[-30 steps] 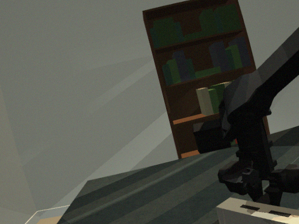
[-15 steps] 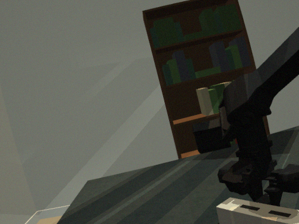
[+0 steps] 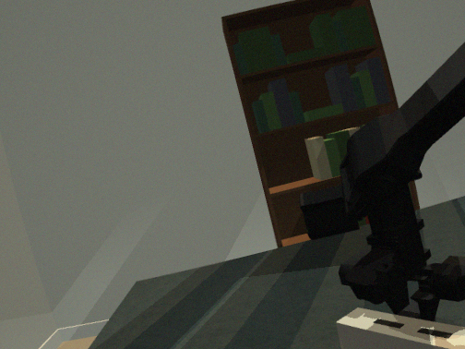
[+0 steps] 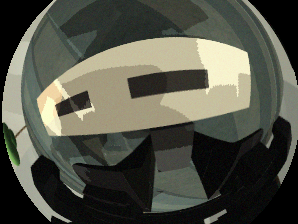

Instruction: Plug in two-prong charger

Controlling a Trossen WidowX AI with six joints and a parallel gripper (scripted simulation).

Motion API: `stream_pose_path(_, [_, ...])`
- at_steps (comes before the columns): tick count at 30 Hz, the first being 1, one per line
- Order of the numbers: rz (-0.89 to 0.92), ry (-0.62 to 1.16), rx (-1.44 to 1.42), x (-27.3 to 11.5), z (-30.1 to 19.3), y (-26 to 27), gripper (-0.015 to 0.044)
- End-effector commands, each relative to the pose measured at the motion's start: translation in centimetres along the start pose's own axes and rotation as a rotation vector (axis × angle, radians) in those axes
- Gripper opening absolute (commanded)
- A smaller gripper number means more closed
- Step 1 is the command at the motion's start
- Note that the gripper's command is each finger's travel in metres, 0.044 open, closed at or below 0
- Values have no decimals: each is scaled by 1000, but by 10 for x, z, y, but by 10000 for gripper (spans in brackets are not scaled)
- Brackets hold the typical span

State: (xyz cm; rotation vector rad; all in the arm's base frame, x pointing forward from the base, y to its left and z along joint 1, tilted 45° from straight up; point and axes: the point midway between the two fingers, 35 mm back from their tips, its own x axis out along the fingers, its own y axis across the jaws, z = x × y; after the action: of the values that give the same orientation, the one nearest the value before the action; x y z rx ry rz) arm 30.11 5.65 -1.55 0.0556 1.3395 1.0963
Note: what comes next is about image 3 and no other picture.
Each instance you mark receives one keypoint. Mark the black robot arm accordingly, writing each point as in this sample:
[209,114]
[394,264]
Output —
[382,158]

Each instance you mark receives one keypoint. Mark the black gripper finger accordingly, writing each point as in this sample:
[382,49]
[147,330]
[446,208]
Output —
[399,301]
[427,303]

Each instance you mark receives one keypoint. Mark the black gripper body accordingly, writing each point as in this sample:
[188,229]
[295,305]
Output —
[445,281]

